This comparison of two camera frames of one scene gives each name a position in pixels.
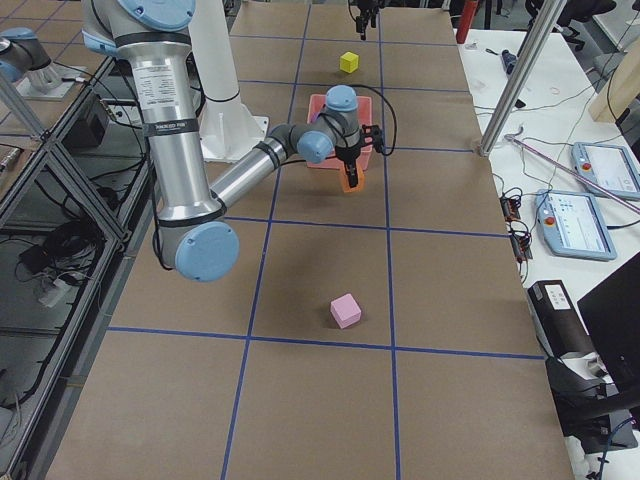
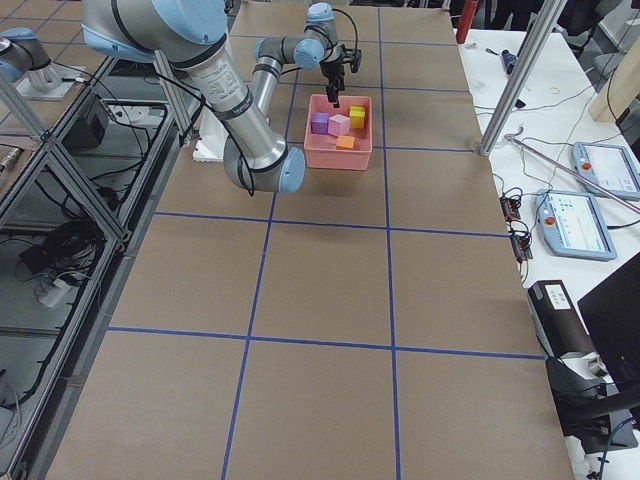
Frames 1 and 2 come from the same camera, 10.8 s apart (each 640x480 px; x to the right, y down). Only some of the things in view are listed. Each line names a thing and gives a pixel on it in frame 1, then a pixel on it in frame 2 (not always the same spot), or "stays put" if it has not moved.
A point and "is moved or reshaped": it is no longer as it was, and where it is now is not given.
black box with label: [557, 321] stays put
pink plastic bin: [365, 118] stays put
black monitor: [611, 312] stays put
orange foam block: [345, 182] is moved or reshaped
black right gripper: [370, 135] -> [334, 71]
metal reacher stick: [569, 170] stays put
